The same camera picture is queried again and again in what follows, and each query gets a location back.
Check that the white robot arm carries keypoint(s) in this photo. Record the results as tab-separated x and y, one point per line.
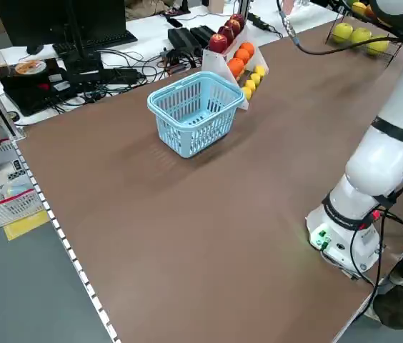
376	171

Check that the light blue plastic basket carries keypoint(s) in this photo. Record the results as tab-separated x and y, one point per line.
185	153

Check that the clear acrylic tiered fruit shelf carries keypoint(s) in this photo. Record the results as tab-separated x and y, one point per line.
219	62

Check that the red apple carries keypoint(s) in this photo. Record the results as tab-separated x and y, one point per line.
239	18
228	33
217	43
234	25

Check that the green apple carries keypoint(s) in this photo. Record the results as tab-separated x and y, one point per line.
360	35
342	32
378	45

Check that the yellow lemon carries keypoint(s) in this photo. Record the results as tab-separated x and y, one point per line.
259	70
251	84
256	78
247	92

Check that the orange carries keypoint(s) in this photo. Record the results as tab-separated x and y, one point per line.
248	48
242	55
236	66

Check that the black power supply box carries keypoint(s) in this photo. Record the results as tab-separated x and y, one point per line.
203	34
181	37

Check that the black phone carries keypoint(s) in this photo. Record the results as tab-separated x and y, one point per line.
175	22

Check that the black power strip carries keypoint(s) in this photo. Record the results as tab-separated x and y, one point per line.
258	21

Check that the black metal stand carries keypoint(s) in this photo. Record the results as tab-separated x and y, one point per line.
80	60

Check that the cardboard box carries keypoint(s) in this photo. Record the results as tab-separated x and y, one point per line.
217	5

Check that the yellow sheet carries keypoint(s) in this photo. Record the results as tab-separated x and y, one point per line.
19	230

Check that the black case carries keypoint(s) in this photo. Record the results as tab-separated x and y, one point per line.
26	93

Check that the white plastic crate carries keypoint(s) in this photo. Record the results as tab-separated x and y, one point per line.
8	211

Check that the black computer monitor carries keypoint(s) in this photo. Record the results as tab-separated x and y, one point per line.
44	18

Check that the red and yellow mango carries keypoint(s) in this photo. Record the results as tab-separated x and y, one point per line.
369	10

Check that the aluminium table edge rail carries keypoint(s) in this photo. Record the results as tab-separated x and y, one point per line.
62	236

